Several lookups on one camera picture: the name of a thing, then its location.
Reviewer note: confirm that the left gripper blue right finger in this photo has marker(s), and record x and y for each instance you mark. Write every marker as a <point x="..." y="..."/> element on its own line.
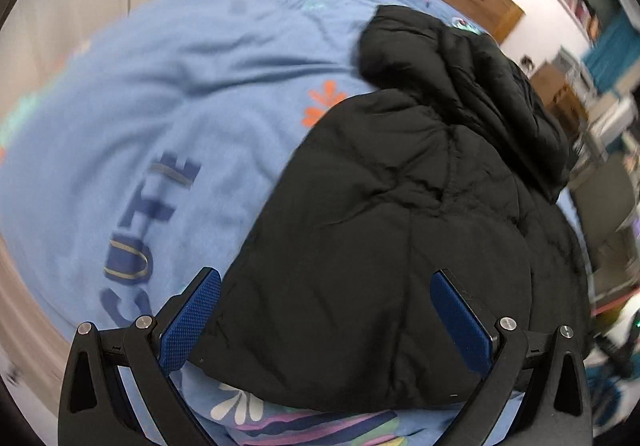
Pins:
<point x="555" y="409"/>

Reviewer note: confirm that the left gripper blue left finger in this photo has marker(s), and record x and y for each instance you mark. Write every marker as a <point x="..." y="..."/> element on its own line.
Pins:
<point x="94" y="406"/>

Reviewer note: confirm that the black puffer coat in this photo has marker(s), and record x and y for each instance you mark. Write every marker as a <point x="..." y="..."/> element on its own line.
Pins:
<point x="451" y="162"/>

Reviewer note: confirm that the blue patterned bed cover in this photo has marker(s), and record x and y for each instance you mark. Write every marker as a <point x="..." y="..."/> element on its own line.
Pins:
<point x="151" y="157"/>

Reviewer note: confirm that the wooden drawer cabinet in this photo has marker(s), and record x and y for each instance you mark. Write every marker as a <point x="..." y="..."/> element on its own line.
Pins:
<point x="559" y="98"/>

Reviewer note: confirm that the white printer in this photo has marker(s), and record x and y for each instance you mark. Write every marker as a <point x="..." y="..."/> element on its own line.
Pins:
<point x="572" y="66"/>

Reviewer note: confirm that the right teal curtain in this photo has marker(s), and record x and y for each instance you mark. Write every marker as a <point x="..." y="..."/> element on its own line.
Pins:
<point x="615" y="51"/>

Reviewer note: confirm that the wall power socket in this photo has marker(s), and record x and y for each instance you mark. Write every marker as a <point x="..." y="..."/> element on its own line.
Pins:
<point x="526" y="63"/>

